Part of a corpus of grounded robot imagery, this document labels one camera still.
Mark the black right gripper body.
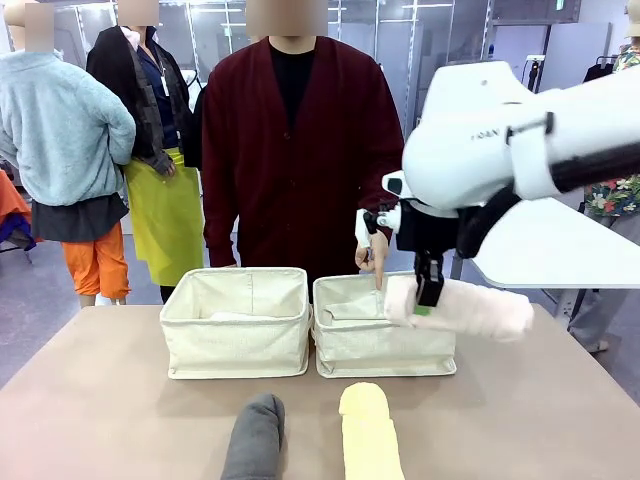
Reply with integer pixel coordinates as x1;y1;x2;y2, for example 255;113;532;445
397;199;460;255

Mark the pink towel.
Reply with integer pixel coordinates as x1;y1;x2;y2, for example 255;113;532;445
383;276;535;344

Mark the yellow towel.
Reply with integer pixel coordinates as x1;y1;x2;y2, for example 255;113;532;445
338;382;405;480

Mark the grey towel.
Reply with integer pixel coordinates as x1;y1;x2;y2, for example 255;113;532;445
220;393;286;480

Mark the person's right forearm maroon sleeve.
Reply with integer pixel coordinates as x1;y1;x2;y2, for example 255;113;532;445
202;164;237;267

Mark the person's left forearm maroon sleeve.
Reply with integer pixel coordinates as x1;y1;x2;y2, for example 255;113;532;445
357;164;404;237

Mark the person's left hand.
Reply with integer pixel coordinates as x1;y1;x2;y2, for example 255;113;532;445
354;230;391;292

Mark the cream fabric basket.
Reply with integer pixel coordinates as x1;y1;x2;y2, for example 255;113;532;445
159;267;314;380
312;271;458;379

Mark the white table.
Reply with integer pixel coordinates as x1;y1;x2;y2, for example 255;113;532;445
452;196;640;290

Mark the person in maroon cardigan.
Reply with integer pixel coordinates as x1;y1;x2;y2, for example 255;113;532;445
202;0;405;304

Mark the black tripod stand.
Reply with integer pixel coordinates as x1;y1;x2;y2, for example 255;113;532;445
523;54;546;95

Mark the mannequin in floral shirt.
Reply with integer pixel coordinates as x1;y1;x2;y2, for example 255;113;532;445
567;23;640;354

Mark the black hanging garment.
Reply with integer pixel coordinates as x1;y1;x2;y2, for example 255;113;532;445
582;62;616;85

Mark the bald mannequin in black clothes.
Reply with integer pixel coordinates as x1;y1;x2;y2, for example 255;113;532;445
183;82;211;171

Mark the mannequin black coat yellow skirt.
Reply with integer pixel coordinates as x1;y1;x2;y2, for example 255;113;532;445
85;0;206;289

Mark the mannequin in light blue fleece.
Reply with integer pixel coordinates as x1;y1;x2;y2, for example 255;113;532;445
0;0;137;307

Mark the orange cloth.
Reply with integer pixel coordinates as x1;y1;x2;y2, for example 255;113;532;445
0;168;34;226

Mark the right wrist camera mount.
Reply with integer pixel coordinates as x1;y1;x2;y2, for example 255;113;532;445
355;202;401;251

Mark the black corrugated cable hose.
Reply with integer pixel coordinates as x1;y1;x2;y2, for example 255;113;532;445
455;142;640;260

